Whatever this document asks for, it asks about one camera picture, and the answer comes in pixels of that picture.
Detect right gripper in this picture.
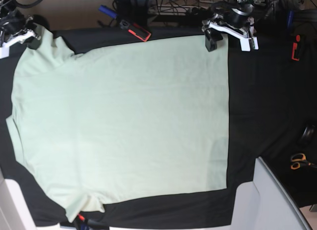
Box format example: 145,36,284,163
0,9,41,50

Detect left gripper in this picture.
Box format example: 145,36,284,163
205,1,254,52

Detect light green T-shirt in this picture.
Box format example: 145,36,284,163
6,27,229,221

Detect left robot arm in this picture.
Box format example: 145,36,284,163
202,0,268,52

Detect white power strip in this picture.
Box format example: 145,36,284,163
148,5,198,15

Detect black table cloth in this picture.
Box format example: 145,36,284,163
0,28,317,229

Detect blue cylinder right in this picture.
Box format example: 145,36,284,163
285,10,294,35

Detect red and black clamp right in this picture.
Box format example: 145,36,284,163
291,34,305,61

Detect black tape roll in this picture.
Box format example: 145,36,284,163
298,124,317,146

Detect white chair left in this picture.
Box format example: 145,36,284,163
0,172,37,230

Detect white chair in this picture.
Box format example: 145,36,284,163
0,172,37,230
230,158,311,230

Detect white chair right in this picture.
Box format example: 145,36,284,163
230,158,311,230

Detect red clamp bottom edge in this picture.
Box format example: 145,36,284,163
73,214,109,230

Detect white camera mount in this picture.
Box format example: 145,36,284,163
202,20,259,52
0,30,36,59

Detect blue handle clamp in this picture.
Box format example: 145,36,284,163
99,5,117,19

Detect orange handled scissors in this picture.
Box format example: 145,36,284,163
290,153,317,170

